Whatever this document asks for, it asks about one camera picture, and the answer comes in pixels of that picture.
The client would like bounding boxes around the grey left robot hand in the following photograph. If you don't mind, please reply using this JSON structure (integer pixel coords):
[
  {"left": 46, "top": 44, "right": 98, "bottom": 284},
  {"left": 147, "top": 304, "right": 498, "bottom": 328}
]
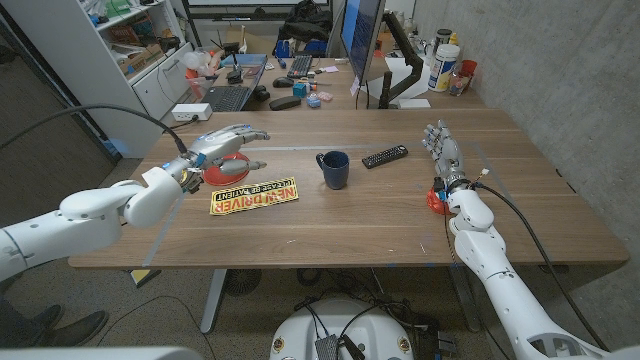
[{"left": 164, "top": 123, "right": 271, "bottom": 195}]

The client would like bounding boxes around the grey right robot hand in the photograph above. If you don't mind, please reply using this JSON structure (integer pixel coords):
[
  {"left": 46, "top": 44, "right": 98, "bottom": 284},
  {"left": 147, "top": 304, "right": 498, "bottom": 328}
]
[{"left": 422, "top": 118, "right": 469, "bottom": 190}]

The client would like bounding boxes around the yellow black bumper sticker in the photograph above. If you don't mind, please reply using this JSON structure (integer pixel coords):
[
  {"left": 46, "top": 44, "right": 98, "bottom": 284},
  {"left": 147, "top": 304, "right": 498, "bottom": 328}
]
[{"left": 209, "top": 176, "right": 300, "bottom": 217}]

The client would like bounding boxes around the black TV remote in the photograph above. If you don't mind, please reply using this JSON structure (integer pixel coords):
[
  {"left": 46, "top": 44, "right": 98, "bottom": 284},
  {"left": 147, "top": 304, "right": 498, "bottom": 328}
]
[{"left": 361, "top": 144, "right": 409, "bottom": 170}]

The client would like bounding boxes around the navy blue mug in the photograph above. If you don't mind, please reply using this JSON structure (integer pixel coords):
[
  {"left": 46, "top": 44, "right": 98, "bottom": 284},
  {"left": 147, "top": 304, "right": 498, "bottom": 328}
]
[{"left": 315, "top": 150, "right": 351, "bottom": 191}]

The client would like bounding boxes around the white power strip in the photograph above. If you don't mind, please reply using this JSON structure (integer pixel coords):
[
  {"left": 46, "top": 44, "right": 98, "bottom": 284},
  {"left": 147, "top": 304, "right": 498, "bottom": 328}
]
[{"left": 171, "top": 102, "right": 214, "bottom": 123}]

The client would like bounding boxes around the black laptop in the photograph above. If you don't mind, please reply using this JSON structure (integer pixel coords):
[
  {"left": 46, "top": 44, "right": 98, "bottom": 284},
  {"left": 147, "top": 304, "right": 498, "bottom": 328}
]
[{"left": 201, "top": 55, "right": 269, "bottom": 113}]

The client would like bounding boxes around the red plastic bowl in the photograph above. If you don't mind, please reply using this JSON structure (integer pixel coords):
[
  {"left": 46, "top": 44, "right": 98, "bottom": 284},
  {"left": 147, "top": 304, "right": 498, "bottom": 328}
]
[{"left": 426, "top": 187, "right": 451, "bottom": 216}]

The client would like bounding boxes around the black oval case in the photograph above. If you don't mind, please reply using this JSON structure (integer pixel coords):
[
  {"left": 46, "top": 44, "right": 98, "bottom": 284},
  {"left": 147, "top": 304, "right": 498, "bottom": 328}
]
[{"left": 268, "top": 95, "right": 303, "bottom": 112}]

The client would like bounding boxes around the white canister blue label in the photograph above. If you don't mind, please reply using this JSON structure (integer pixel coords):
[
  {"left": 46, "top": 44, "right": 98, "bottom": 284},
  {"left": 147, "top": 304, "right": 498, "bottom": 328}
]
[{"left": 427, "top": 43, "right": 461, "bottom": 93}]

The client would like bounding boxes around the white paper sheet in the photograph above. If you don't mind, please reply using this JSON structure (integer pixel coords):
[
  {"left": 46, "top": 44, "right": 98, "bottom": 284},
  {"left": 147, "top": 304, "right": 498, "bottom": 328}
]
[{"left": 367, "top": 56, "right": 441, "bottom": 106}]

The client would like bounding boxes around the grey tape strip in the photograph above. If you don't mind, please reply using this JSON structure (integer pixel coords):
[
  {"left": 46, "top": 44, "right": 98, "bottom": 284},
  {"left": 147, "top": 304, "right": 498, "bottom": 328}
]
[{"left": 142, "top": 192, "right": 189, "bottom": 268}]

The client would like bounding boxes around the black keyboard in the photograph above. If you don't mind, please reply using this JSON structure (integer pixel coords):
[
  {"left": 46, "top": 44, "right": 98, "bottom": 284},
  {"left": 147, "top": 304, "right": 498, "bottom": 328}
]
[{"left": 286, "top": 53, "right": 314, "bottom": 80}]

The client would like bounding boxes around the dark lidded jar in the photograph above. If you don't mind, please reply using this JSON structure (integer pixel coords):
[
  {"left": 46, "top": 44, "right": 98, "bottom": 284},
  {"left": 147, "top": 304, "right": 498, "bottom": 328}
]
[{"left": 433, "top": 28, "right": 453, "bottom": 54}]

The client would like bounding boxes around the wooden rear desk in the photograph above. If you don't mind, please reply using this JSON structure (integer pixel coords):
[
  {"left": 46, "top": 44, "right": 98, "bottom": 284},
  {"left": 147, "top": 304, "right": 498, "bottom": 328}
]
[{"left": 207, "top": 55, "right": 489, "bottom": 112}]

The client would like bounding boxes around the black floor fan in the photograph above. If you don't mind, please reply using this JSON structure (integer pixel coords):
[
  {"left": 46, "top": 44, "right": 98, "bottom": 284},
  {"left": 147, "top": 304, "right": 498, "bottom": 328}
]
[{"left": 223, "top": 268, "right": 263, "bottom": 297}]

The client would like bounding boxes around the grey table leg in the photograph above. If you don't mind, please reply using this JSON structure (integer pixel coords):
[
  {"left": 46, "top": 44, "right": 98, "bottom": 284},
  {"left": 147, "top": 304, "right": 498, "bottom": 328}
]
[
  {"left": 199, "top": 268, "right": 229, "bottom": 335},
  {"left": 448, "top": 264, "right": 484, "bottom": 334}
]

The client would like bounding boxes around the computer monitor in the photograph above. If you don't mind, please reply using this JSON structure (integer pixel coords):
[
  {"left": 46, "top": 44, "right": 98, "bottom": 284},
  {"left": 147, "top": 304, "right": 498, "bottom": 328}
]
[{"left": 339, "top": 0, "right": 387, "bottom": 85}]

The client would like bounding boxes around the yellow floor block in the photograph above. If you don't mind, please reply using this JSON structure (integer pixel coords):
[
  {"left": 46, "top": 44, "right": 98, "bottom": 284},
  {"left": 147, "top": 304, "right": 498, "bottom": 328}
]
[{"left": 128, "top": 268, "right": 162, "bottom": 289}]

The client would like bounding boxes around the black backpack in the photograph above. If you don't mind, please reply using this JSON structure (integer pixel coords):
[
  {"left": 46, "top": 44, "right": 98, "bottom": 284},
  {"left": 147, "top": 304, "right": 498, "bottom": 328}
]
[{"left": 277, "top": 0, "right": 334, "bottom": 44}]

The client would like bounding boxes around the white shelf cabinet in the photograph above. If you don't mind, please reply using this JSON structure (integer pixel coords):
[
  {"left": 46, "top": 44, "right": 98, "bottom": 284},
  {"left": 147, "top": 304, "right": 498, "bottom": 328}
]
[{"left": 0, "top": 0, "right": 196, "bottom": 159}]

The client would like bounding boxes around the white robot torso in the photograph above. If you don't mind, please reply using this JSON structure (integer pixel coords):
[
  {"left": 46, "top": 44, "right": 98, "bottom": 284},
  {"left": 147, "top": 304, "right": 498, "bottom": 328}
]
[{"left": 269, "top": 298, "right": 415, "bottom": 360}]

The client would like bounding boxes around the grey mesh device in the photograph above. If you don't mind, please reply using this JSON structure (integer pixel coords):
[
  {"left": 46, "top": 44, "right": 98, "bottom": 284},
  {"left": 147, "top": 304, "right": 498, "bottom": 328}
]
[{"left": 314, "top": 334, "right": 341, "bottom": 360}]

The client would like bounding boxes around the dark trouser leg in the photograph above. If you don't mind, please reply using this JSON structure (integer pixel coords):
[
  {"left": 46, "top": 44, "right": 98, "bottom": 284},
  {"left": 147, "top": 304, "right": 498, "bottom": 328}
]
[{"left": 0, "top": 294, "right": 36, "bottom": 349}]

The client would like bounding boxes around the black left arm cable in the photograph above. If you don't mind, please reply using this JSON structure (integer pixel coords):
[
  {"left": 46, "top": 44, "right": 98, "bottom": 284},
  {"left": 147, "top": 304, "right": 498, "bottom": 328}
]
[{"left": 0, "top": 103, "right": 189, "bottom": 155}]

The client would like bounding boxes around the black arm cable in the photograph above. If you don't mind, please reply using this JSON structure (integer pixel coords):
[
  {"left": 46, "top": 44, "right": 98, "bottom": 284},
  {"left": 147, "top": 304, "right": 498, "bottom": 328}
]
[
  {"left": 0, "top": 103, "right": 189, "bottom": 155},
  {"left": 472, "top": 182, "right": 611, "bottom": 353}
]

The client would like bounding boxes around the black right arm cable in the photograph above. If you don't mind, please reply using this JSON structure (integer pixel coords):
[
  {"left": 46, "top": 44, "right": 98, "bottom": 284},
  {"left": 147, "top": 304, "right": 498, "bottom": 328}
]
[{"left": 472, "top": 182, "right": 611, "bottom": 353}]

